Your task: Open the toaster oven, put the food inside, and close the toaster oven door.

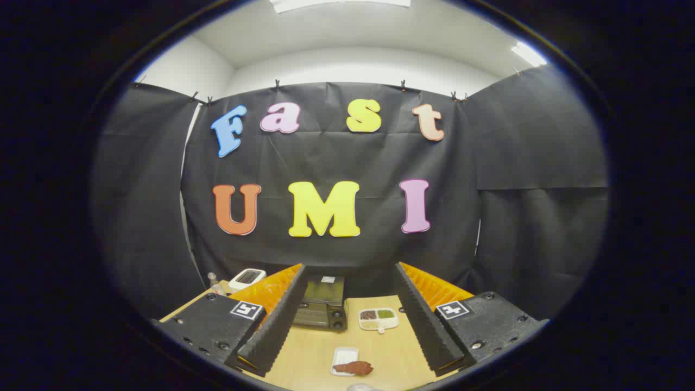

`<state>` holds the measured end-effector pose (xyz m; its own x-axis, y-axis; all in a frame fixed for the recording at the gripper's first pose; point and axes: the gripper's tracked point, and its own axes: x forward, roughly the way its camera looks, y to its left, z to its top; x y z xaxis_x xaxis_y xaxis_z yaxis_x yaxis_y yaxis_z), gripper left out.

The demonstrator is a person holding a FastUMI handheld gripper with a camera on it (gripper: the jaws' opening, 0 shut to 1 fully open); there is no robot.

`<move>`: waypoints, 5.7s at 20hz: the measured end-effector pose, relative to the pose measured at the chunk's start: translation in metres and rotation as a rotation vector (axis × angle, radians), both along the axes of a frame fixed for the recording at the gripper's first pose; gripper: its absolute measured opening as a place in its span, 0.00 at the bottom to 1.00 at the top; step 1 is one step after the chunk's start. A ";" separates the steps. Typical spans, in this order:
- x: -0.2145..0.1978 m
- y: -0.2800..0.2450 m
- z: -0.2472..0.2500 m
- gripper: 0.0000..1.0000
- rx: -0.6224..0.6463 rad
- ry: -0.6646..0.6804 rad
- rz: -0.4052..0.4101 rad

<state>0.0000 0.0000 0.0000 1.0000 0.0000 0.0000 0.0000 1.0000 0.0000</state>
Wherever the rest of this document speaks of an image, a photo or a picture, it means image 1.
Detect white rectangular plastic tray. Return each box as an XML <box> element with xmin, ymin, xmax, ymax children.
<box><xmin>330</xmin><ymin>346</ymin><xmax>359</xmax><ymax>377</ymax></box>

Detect small ceiling light panel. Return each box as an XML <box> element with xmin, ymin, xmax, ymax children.
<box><xmin>510</xmin><ymin>42</ymin><xmax>547</xmax><ymax>67</ymax></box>

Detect black toaster oven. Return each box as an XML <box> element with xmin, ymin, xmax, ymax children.
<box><xmin>290</xmin><ymin>275</ymin><xmax>349</xmax><ymax>332</ymax></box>

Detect long ceiling light panel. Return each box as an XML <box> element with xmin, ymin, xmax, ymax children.
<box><xmin>270</xmin><ymin>0</ymin><xmax>412</xmax><ymax>14</ymax></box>

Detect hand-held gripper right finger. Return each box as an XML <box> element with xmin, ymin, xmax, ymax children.
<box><xmin>394</xmin><ymin>262</ymin><xmax>549</xmax><ymax>377</ymax></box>

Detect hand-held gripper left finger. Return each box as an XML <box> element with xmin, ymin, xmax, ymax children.
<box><xmin>151</xmin><ymin>263</ymin><xmax>307</xmax><ymax>378</ymax></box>

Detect white bread toaster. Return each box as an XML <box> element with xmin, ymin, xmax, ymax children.
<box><xmin>228</xmin><ymin>268</ymin><xmax>267</xmax><ymax>291</ymax></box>

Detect red-brown meat piece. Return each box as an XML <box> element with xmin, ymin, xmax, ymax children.
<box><xmin>333</xmin><ymin>360</ymin><xmax>374</xmax><ymax>376</ymax></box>

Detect white divided dish with beans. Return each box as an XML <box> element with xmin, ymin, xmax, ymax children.
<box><xmin>358</xmin><ymin>307</ymin><xmax>400</xmax><ymax>334</ymax></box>

